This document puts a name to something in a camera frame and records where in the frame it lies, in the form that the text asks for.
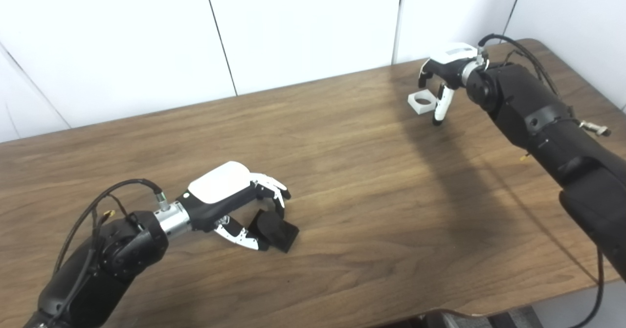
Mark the black peg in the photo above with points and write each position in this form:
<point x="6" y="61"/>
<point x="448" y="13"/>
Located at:
<point x="276" y="232"/>

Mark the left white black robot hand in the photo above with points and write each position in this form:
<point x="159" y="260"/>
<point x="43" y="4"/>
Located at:
<point x="220" y="186"/>

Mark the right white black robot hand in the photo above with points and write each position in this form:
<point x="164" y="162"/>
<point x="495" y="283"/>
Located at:
<point x="452" y="64"/>

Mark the white square piece with hole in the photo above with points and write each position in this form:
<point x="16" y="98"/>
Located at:
<point x="413" y="104"/>

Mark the dark robot body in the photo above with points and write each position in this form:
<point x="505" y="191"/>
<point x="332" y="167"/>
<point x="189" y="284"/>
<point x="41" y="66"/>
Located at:
<point x="450" y="320"/>

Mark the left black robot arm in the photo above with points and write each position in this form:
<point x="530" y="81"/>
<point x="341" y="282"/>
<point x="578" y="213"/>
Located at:
<point x="112" y="259"/>

